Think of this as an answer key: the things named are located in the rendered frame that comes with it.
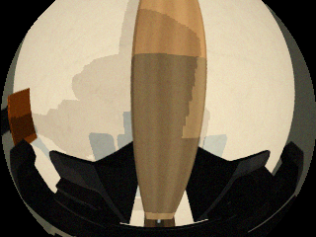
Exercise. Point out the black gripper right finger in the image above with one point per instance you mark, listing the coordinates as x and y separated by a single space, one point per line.
212 176

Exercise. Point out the wooden slotted post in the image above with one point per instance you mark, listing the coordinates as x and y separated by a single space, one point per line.
160 224

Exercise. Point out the brown wooden rail with end hook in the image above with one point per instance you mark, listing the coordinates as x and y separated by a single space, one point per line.
167 101

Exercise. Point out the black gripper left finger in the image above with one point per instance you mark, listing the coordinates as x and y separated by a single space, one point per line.
113 177

